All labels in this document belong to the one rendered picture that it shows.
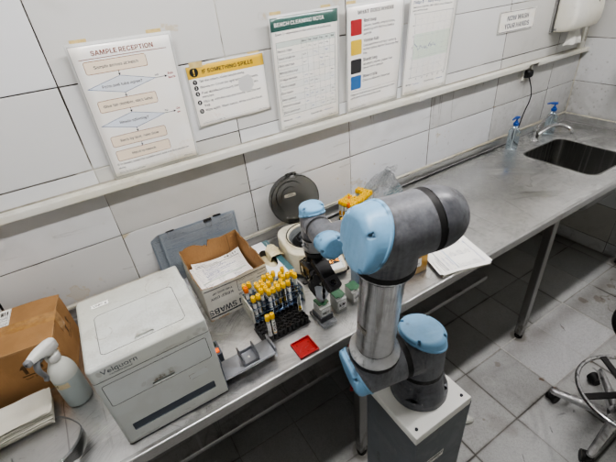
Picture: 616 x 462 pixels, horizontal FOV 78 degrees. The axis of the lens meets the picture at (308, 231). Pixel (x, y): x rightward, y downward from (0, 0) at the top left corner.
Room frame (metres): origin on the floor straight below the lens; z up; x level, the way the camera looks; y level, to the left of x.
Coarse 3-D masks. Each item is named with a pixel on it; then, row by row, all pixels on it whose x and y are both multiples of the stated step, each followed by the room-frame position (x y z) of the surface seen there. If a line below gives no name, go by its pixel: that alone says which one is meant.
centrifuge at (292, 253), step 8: (296, 224) 1.37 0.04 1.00; (280, 232) 1.33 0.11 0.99; (288, 232) 1.32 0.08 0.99; (296, 232) 1.36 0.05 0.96; (280, 240) 1.28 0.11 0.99; (288, 240) 1.25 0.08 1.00; (280, 248) 1.29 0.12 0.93; (288, 248) 1.21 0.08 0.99; (296, 248) 1.21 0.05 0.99; (288, 256) 1.20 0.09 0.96; (296, 256) 1.17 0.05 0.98; (304, 256) 1.16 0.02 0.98; (296, 264) 1.17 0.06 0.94; (336, 264) 1.17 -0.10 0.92; (344, 264) 1.17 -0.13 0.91; (296, 272) 1.17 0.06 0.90; (336, 272) 1.15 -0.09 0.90; (344, 272) 1.16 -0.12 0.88; (304, 280) 1.14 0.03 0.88
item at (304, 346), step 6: (306, 336) 0.86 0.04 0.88; (294, 342) 0.84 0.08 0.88; (300, 342) 0.84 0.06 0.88; (306, 342) 0.84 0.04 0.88; (312, 342) 0.84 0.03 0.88; (294, 348) 0.81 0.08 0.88; (300, 348) 0.82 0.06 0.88; (306, 348) 0.82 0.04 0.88; (312, 348) 0.81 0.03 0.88; (318, 348) 0.81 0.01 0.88; (300, 354) 0.80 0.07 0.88; (306, 354) 0.79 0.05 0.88
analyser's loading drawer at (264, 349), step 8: (256, 344) 0.82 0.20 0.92; (264, 344) 0.82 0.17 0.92; (272, 344) 0.80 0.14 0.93; (240, 352) 0.79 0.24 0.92; (248, 352) 0.79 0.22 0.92; (256, 352) 0.77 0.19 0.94; (264, 352) 0.79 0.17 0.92; (272, 352) 0.78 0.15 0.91; (224, 360) 0.77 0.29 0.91; (232, 360) 0.77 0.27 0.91; (240, 360) 0.77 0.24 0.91; (248, 360) 0.76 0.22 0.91; (256, 360) 0.76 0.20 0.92; (224, 368) 0.74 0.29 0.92; (232, 368) 0.74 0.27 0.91; (240, 368) 0.74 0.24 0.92; (232, 376) 0.71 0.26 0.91
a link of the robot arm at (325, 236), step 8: (312, 224) 0.88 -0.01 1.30; (320, 224) 0.87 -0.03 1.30; (328, 224) 0.86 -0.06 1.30; (336, 224) 0.86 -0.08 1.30; (312, 232) 0.86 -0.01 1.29; (320, 232) 0.83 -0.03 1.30; (328, 232) 0.82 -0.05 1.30; (336, 232) 0.82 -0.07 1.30; (312, 240) 0.85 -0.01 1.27; (320, 240) 0.81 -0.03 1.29; (328, 240) 0.80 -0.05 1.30; (336, 240) 0.80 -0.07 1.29; (320, 248) 0.80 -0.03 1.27; (328, 248) 0.79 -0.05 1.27; (336, 248) 0.80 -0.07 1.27; (328, 256) 0.79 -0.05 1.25; (336, 256) 0.80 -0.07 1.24
